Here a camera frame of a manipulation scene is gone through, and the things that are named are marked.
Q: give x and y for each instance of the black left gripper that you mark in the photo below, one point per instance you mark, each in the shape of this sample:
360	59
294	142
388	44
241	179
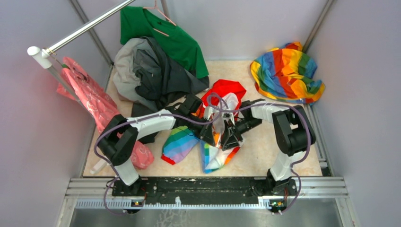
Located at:
205	134

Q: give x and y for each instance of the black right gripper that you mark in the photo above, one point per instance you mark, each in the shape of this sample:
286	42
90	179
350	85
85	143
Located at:
230	140

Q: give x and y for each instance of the red white cartoon jacket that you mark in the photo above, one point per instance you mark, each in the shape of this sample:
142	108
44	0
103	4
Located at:
181	140

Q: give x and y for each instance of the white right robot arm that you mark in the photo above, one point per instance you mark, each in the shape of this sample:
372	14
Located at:
293	132

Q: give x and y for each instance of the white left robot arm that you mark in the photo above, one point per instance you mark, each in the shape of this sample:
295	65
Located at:
117	140

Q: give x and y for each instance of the dark grey jacket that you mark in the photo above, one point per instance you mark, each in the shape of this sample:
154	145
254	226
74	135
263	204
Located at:
147	76

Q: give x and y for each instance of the rainbow striped garment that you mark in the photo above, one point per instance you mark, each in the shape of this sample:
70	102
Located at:
286	74

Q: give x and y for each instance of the pink patterned garment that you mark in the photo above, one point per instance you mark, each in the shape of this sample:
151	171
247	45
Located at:
100	105

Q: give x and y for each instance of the pink clothes hanger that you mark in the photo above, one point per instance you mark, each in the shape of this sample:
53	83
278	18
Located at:
161	17

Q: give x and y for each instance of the green t-shirt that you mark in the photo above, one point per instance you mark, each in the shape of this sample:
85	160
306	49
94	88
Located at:
174	41

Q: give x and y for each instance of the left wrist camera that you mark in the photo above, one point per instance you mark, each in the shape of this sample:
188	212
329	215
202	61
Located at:
208	113

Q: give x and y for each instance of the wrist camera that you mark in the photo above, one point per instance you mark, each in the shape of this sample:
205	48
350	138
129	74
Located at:
208	113
228	117

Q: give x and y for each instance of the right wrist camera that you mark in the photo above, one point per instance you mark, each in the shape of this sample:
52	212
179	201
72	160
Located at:
228	117

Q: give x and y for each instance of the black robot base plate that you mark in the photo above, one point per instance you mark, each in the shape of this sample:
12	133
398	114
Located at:
204	190

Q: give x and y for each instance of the aluminium frame rail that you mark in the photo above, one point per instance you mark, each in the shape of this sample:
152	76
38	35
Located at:
98	193

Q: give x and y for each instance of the silver clothes rail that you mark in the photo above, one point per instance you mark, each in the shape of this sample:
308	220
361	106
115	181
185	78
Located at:
42	55

